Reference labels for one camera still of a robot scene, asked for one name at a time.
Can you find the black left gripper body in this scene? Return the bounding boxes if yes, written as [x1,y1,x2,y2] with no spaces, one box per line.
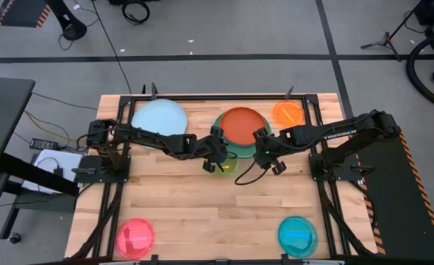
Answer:
[201,125,227,173]

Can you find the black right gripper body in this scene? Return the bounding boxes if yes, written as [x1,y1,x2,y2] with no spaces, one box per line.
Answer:
[254,128,291,176]

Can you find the small yellow-green translucent plate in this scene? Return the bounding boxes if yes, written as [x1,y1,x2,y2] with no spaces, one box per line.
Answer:
[210,156,239,177]

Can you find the large green plastic plate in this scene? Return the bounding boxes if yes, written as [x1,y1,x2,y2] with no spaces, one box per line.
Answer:
[213,112,273,159]

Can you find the large orange plastic plate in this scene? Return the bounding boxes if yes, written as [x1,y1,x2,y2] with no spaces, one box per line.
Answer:
[219,106,268,147]

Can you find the large light blue plastic plate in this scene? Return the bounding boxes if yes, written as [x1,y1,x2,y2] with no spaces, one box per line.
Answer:
[130,98,189,150]

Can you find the small red translucent plate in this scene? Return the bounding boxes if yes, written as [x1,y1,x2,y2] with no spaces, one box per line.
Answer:
[115,217,156,261]

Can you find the small orange translucent plate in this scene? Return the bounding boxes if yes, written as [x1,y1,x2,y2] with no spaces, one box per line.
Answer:
[272,100,306,127]

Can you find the small teal translucent plate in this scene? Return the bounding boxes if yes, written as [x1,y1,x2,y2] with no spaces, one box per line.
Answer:
[277,215,319,259]

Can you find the large black hazard-edged mat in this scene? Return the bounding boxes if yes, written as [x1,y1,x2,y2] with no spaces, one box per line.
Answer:
[355,130,434,263]

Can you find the black tripod stand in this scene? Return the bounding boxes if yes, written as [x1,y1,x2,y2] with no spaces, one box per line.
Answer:
[360,0,430,63]

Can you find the black power adapter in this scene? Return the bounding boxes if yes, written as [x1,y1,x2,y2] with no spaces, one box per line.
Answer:
[29,138,60,151]

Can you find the white board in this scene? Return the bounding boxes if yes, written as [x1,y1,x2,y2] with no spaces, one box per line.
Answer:
[21,148,84,194]

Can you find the black stand base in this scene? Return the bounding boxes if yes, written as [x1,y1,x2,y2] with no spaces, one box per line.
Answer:
[46,0,88,41]

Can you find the grey desk top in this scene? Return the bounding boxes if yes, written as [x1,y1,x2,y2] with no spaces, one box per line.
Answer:
[0,76,36,176]

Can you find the small hazard striped mat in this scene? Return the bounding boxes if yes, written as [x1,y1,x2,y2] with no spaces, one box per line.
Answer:
[0,0,52,29]

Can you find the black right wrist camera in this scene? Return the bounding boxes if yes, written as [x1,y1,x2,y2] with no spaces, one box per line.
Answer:
[286,126,314,147]

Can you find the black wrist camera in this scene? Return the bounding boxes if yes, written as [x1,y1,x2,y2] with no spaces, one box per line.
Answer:
[172,133,198,153]
[286,126,314,147]

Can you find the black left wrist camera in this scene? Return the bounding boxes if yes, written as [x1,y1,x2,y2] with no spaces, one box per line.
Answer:
[172,133,198,153]

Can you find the black right camera cable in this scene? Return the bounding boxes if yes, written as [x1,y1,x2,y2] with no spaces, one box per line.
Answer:
[234,157,277,186]

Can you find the long black floor cable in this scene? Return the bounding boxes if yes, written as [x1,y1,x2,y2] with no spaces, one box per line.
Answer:
[90,0,133,95]

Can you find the coiled black cable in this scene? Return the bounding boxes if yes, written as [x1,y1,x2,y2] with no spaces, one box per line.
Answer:
[121,0,152,26]

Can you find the thick black hose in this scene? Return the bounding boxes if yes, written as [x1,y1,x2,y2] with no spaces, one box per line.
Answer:
[405,29,434,114]

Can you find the yellow floor cable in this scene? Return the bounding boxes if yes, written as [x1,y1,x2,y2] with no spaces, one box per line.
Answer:
[23,109,79,144]

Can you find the black desk leg frame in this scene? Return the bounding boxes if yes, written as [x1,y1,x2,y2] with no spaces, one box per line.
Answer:
[0,150,82,241]

